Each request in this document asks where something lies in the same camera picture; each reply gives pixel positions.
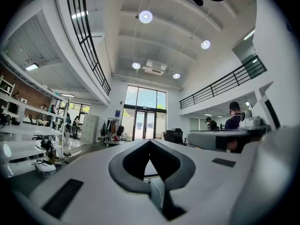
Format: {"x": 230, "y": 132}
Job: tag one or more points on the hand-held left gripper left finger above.
{"x": 93, "y": 184}

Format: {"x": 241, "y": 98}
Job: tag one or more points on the white ceiling air conditioner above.
{"x": 154, "y": 67}

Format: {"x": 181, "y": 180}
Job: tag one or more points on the black office chair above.
{"x": 173, "y": 136}

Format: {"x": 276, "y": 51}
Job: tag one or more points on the black equipment tangle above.
{"x": 47, "y": 145}

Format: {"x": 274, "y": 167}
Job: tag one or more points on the large glass window wall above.
{"x": 146, "y": 97}

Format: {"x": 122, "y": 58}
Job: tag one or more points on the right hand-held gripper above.
{"x": 269, "y": 172}

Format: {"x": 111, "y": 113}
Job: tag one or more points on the rectangular ceiling light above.
{"x": 67, "y": 95}
{"x": 32, "y": 67}

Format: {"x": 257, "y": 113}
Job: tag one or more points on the black balcony railing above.
{"x": 106, "y": 88}
{"x": 212, "y": 90}

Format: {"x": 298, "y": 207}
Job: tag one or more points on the clothes rack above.
{"x": 112, "y": 126}

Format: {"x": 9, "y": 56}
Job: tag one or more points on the round ceiling lamp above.
{"x": 205, "y": 44}
{"x": 136, "y": 65}
{"x": 176, "y": 76}
{"x": 145, "y": 16}

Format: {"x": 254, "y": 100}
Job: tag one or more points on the long white workbench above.
{"x": 28, "y": 130}

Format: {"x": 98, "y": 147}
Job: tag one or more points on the blue wall sign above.
{"x": 117, "y": 113}

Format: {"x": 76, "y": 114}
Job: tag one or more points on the white rounded robot device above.
{"x": 45, "y": 170}

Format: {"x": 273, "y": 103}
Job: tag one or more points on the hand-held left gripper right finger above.
{"x": 206, "y": 184}

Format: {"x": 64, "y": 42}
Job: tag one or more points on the white locker cabinet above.
{"x": 90, "y": 128}

